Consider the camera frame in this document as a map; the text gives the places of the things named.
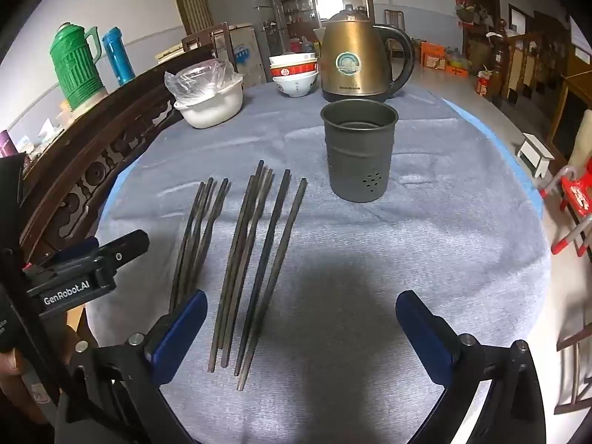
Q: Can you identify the white plastic basin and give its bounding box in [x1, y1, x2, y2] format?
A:
[174, 76, 244, 129]

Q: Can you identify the brown wooden chair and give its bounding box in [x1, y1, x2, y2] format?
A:
[182, 22, 238, 75]

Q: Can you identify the grey tablecloth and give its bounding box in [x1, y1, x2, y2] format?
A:
[88, 81, 551, 444]

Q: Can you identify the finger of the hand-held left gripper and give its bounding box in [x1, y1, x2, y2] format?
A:
[23, 236, 101, 273]
[27, 230, 151, 288]

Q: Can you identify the person's left hand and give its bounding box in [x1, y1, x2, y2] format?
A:
[0, 324, 75, 377]

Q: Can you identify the orange cardboard box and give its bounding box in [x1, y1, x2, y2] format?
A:
[419, 41, 447, 67]

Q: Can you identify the green thermos jug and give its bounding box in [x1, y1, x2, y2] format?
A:
[49, 23, 108, 112]

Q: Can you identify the clear plastic bag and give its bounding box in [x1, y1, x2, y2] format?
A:
[164, 59, 238, 102]

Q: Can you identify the white chest freezer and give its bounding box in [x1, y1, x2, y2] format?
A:
[229, 24, 260, 87]

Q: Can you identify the red child chair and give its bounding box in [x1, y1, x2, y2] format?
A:
[538, 157, 592, 255]

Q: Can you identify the bunch of dark chopsticks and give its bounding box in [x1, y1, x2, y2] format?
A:
[167, 160, 309, 391]

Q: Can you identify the blue thermos flask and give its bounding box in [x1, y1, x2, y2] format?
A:
[102, 27, 137, 87]

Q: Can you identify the grey metal chopstick holder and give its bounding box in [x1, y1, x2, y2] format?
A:
[320, 99, 400, 203]

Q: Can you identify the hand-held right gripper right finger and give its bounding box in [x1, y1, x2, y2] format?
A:
[395, 289, 549, 444]

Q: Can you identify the tall-backed wooden chair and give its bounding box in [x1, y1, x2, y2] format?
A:
[384, 9, 408, 31]

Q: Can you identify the blue table cover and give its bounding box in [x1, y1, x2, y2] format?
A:
[444, 99, 543, 211]

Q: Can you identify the wooden staircase railing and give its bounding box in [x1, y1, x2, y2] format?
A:
[485, 4, 592, 107]

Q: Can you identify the cream box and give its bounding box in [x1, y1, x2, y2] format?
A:
[154, 43, 186, 64]

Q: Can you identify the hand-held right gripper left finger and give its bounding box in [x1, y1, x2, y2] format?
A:
[54, 289, 209, 444]

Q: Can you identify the brass electric kettle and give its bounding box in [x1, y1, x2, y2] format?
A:
[319, 6, 415, 103]

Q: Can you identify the small white stool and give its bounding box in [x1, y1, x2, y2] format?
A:
[516, 132, 556, 179]

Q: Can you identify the white bowl with blue print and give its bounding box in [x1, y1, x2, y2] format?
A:
[273, 73, 319, 98]

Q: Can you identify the white bowl with red band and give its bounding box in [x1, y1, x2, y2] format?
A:
[270, 65, 319, 79]

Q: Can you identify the dark wooden dining chair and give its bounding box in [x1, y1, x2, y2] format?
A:
[554, 319, 592, 415]

